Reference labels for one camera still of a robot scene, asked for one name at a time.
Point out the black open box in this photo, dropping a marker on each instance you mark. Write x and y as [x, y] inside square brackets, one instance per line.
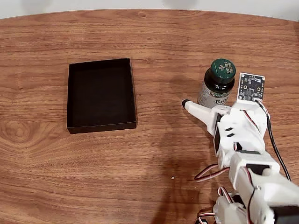
[100, 95]

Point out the black camera board, white mount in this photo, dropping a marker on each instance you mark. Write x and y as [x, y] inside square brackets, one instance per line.
[251, 87]

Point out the green pill bottle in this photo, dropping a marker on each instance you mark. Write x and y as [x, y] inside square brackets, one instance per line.
[220, 70]

